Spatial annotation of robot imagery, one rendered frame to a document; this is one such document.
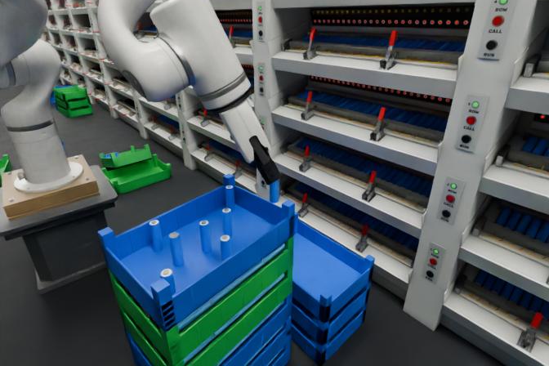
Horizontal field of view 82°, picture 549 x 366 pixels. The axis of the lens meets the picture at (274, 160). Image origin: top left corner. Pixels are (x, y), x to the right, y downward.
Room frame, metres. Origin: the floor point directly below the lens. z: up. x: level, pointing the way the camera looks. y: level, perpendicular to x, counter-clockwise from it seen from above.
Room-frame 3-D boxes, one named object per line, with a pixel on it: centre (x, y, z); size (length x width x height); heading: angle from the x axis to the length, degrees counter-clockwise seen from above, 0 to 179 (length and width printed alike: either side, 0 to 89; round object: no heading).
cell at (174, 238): (0.45, 0.18, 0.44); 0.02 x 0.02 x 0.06
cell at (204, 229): (0.49, 0.13, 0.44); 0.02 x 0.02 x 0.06
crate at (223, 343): (0.49, 0.13, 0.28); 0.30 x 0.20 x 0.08; 138
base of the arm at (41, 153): (0.91, 0.74, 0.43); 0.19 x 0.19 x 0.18
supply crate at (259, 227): (0.49, 0.13, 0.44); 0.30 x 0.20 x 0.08; 138
